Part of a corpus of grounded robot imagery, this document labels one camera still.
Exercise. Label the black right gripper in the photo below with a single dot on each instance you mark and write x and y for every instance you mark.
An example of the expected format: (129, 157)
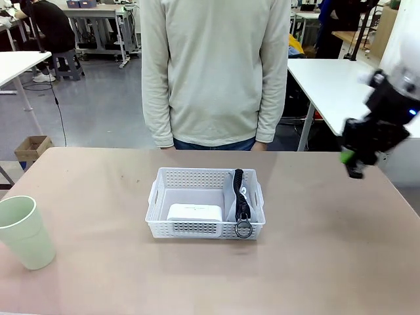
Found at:
(380, 131)

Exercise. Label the white rectangular box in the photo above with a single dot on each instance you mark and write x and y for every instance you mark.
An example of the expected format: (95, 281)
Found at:
(193, 211)

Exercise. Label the pale green cup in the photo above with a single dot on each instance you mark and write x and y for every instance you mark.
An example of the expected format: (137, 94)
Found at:
(29, 243)

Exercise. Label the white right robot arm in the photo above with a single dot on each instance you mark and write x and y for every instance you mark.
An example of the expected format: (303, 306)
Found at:
(407, 65)

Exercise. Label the white perforated plastic basket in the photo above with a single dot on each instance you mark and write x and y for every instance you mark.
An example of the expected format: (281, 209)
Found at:
(183, 229)

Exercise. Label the white table with rounded corner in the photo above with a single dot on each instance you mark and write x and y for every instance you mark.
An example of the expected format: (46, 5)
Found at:
(328, 82)

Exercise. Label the wooden top table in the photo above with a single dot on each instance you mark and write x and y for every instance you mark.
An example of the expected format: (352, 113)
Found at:
(348, 36)

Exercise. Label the grey zipper pouch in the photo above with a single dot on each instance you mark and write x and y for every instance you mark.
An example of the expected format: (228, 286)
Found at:
(229, 203)

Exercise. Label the yellow blue cloth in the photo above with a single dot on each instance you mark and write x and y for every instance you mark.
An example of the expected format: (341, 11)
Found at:
(295, 44)

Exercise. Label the brown board panel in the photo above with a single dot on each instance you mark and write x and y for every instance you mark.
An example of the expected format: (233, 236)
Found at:
(384, 29)

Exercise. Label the person in dark blue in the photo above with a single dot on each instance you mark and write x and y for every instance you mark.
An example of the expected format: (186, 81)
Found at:
(338, 26)

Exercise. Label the person in cream sweater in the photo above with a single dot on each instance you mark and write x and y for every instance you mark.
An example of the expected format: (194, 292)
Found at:
(213, 65)

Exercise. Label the grey metal workbench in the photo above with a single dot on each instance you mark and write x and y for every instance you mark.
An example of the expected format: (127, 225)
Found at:
(98, 11)

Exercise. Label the grey plastic stool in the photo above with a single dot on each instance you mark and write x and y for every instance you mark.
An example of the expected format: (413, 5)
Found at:
(67, 70)

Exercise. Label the blue storage bin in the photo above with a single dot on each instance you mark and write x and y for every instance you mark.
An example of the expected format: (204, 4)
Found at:
(73, 4)
(89, 4)

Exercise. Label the brown cardboard box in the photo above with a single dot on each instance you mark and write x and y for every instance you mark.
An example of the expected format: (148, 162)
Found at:
(23, 154)

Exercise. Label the seated person in black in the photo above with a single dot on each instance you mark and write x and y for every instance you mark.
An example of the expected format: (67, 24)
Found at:
(49, 26)

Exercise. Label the white table with slanted legs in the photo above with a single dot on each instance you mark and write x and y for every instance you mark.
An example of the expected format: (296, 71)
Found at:
(16, 65)

